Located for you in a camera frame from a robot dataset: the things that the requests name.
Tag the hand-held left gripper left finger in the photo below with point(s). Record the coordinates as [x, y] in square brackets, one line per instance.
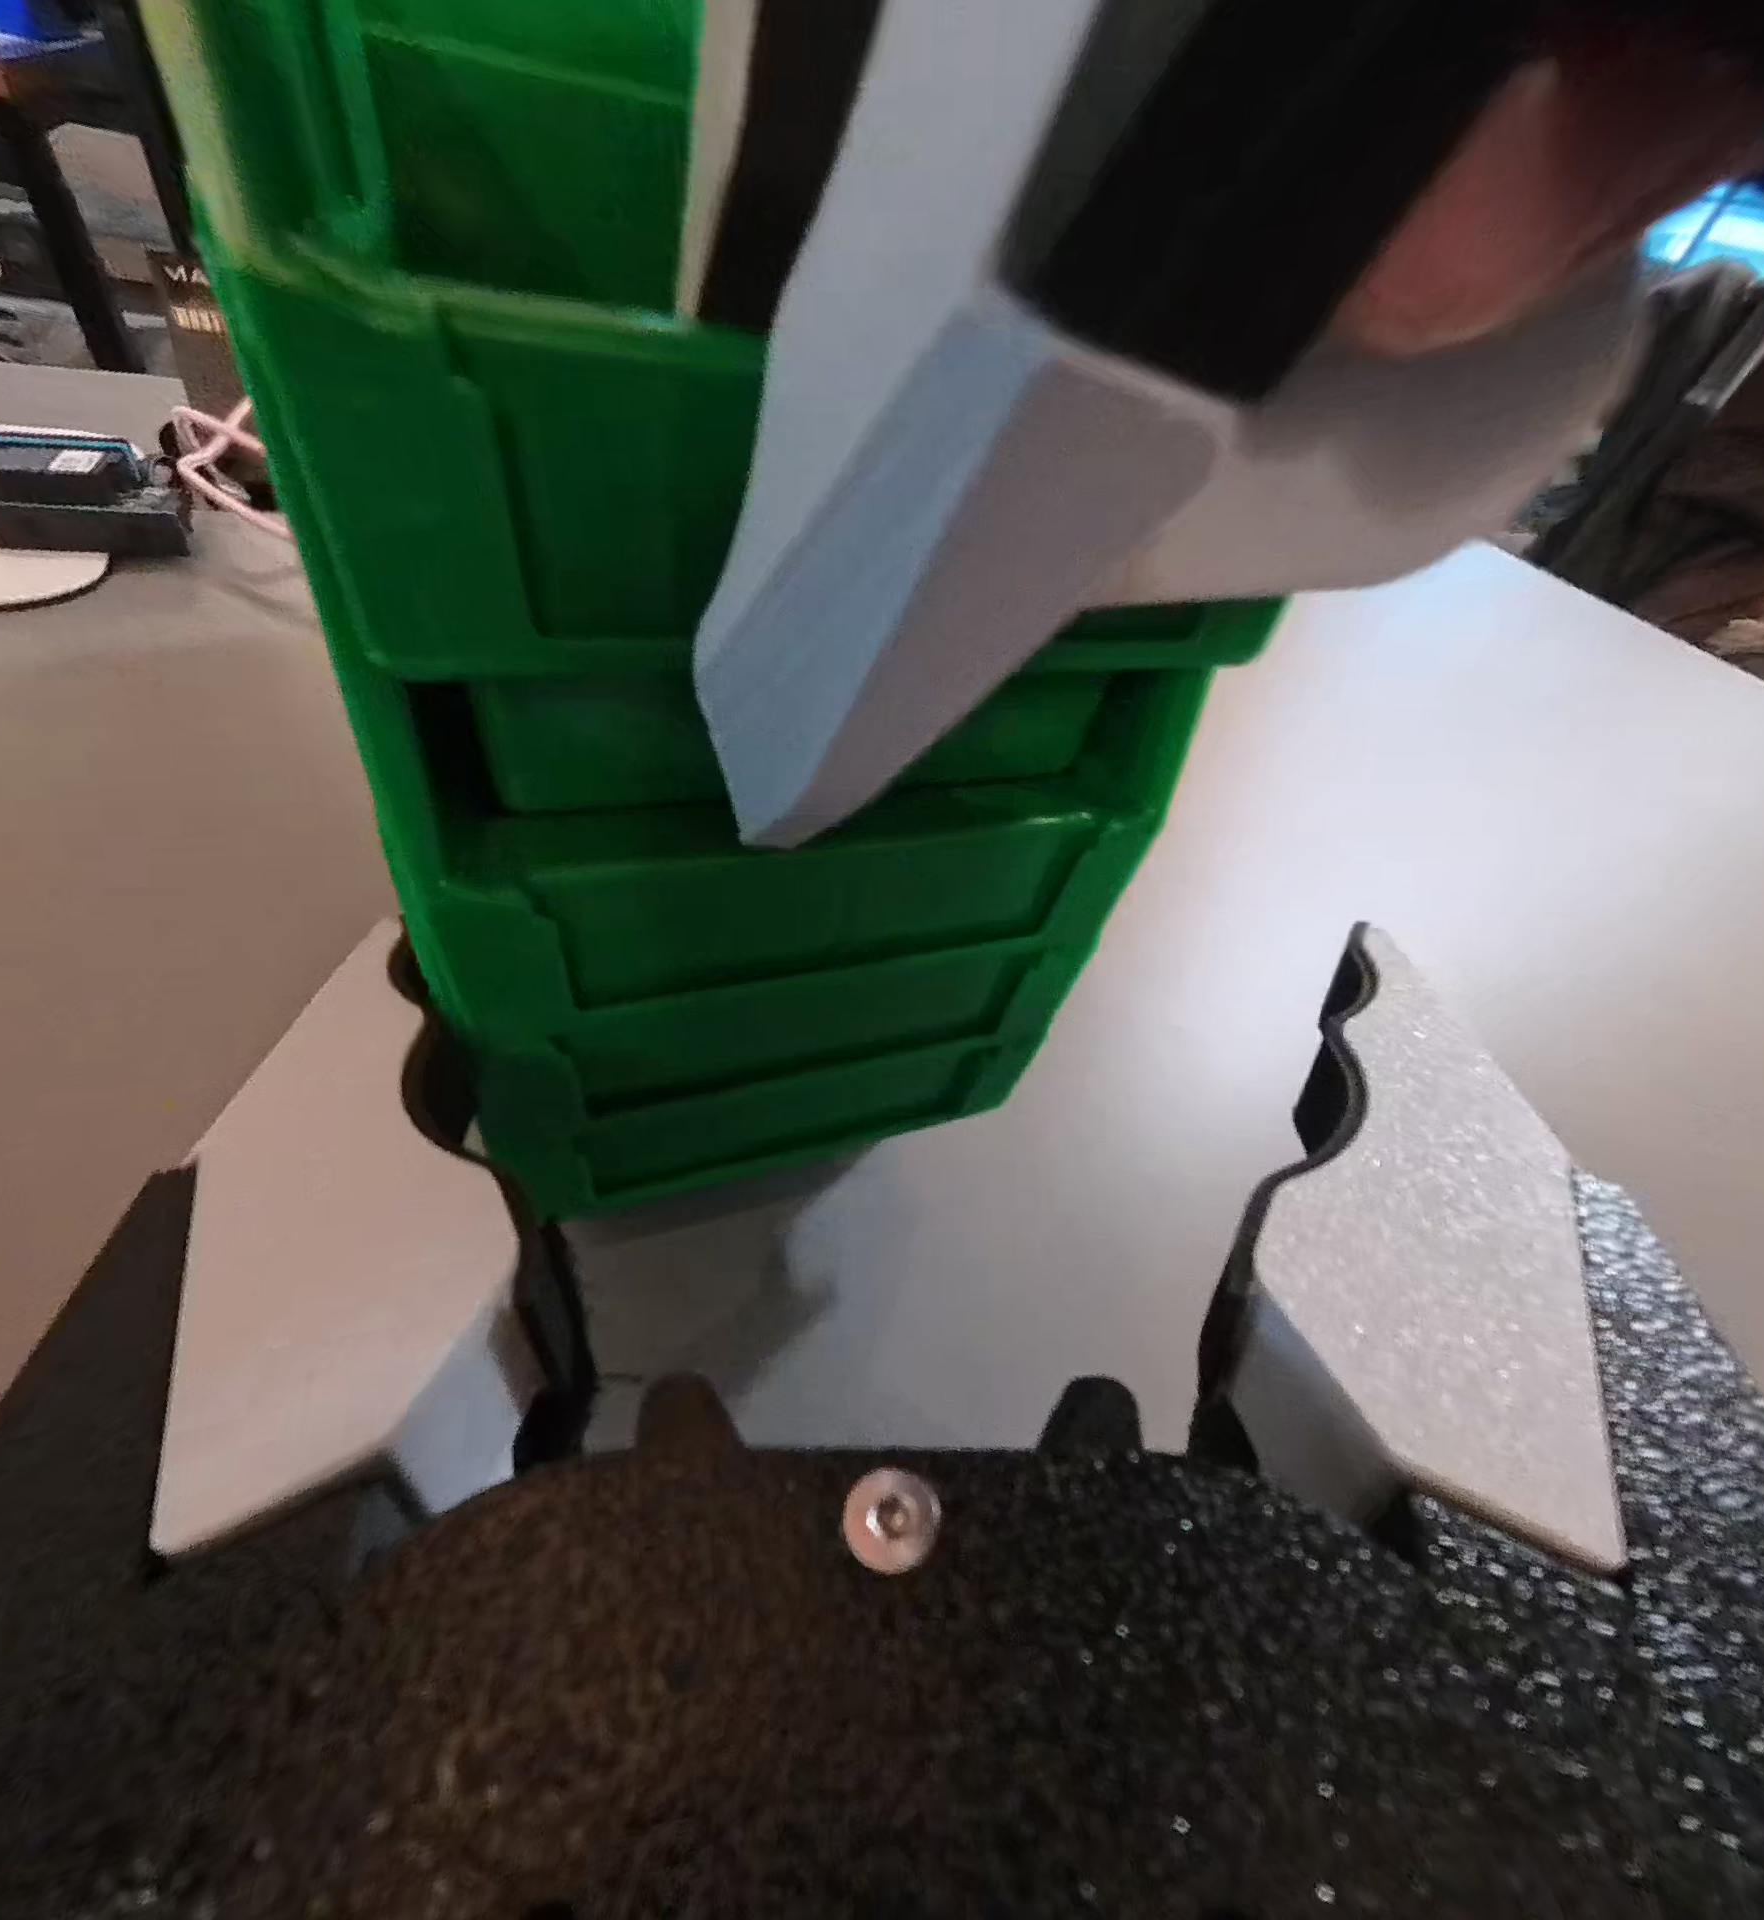
[327, 1305]

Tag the long wooden-edged desk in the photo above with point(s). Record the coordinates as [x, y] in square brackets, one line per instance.
[13, 68]

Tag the green plastic bin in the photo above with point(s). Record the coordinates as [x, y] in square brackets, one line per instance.
[627, 495]

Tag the black cardboard box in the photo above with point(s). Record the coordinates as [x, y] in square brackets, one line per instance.
[201, 315]

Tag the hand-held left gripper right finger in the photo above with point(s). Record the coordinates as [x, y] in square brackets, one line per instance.
[1436, 1305]

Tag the stack of blue bins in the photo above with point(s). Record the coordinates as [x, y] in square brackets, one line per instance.
[20, 15]

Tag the black battery blue trim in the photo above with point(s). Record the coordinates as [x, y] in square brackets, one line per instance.
[26, 462]

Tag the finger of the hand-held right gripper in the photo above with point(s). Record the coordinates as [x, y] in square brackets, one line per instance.
[897, 451]
[762, 151]

